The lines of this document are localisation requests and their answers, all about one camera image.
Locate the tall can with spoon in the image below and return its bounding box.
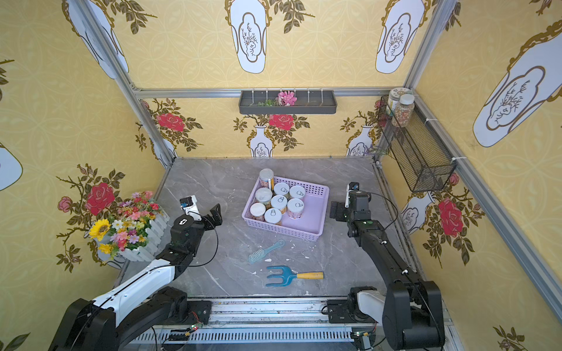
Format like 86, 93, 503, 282
258, 168, 275, 190

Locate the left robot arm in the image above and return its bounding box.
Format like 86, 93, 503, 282
49, 205, 222, 350

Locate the small orange can white lid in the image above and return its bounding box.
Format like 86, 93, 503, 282
250, 202, 267, 222

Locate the glass jar white lid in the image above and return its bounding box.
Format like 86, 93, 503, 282
392, 94, 415, 127

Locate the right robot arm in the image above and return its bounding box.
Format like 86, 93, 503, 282
329, 182, 446, 350

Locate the aluminium rail frame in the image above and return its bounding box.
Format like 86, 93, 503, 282
72, 296, 464, 351

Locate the purple plastic basket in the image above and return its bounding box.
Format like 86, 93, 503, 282
241, 176, 330, 241

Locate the glass jar patterned lid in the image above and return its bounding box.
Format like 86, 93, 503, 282
386, 87, 412, 114

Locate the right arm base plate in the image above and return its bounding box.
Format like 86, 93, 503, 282
321, 299, 376, 324

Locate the black wire basket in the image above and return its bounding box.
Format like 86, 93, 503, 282
373, 96, 457, 192

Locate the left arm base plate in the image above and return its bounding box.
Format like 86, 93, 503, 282
183, 300, 212, 326

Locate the green label can white lid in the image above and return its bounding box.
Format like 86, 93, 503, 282
255, 187, 273, 209

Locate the grey wall shelf tray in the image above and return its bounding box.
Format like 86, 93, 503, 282
239, 89, 338, 115

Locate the pull-tab can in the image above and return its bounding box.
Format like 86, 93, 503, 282
287, 198, 304, 219
264, 208, 283, 225
273, 182, 291, 199
289, 185, 306, 200
270, 195, 288, 214

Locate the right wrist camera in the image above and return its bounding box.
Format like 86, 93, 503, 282
344, 181, 361, 208

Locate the teal garden fork yellow handle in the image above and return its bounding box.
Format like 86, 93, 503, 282
266, 266, 324, 288

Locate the flower pot white fence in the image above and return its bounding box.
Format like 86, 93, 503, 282
89, 191, 169, 262

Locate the pink artificial flower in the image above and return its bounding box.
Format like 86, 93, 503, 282
276, 91, 298, 106

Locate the teal brush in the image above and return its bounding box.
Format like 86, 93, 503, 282
248, 240, 285, 264

